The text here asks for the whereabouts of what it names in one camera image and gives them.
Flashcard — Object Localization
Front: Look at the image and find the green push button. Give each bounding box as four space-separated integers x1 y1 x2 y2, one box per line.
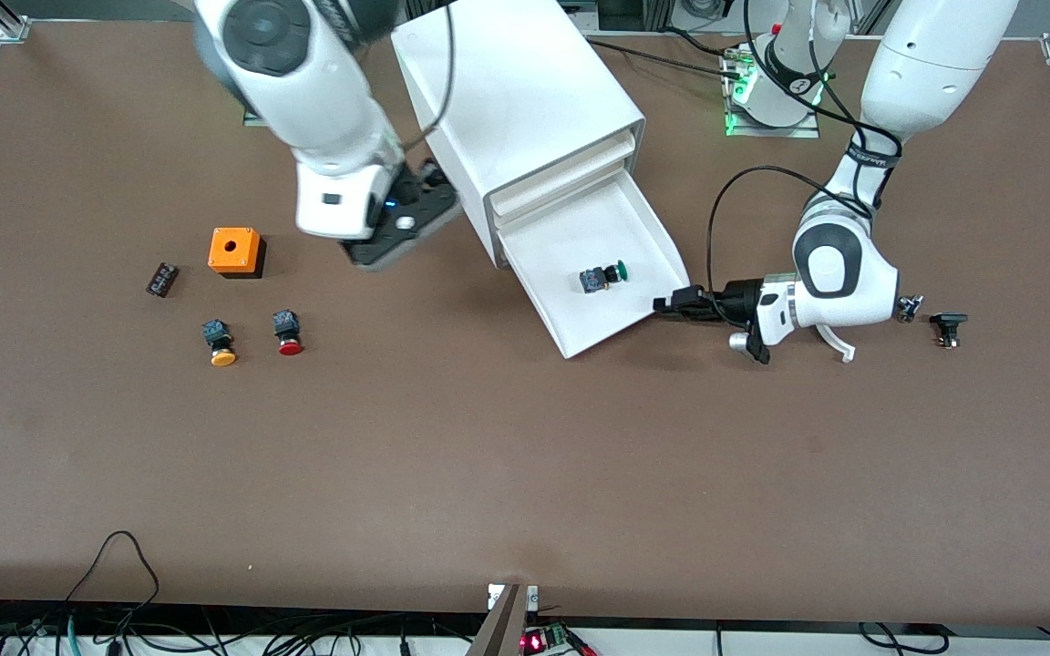
580 261 630 294

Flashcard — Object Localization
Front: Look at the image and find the red push button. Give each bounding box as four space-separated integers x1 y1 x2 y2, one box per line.
273 310 304 357

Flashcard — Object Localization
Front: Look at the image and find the yellow push button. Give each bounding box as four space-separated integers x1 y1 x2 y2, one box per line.
201 319 239 368

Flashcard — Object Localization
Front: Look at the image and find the orange box with hole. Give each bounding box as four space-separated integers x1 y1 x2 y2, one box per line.
208 228 266 280

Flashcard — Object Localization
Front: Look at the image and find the circuit board with red display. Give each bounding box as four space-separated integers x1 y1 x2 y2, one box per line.
520 624 594 656

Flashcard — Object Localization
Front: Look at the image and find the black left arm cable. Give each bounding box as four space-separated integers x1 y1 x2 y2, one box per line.
705 0 881 297

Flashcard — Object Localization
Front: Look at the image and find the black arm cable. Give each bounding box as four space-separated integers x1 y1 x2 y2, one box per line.
402 0 455 151
705 0 881 297

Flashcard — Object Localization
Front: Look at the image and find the white curved plastic bracket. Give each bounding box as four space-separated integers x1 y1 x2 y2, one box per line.
817 325 857 364

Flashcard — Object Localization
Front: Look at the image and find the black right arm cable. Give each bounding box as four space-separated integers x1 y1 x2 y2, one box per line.
402 0 455 151

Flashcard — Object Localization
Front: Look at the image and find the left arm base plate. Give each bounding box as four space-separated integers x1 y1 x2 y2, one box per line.
722 44 822 139

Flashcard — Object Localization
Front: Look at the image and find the small black switch part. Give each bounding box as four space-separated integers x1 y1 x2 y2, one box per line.
930 313 969 350

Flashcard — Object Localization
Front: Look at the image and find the black cable behind cabinet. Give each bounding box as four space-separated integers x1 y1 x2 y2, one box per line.
580 27 749 81

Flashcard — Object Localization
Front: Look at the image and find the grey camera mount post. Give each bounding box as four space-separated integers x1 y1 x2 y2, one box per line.
466 583 540 656

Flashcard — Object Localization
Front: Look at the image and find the black cable coil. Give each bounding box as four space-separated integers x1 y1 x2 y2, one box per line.
858 621 952 656

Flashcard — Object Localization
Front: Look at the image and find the looped black cable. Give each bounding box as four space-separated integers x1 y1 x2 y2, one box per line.
65 530 161 610

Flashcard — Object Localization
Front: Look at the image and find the black cable bundle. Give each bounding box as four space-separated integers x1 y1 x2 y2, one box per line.
0 600 489 656

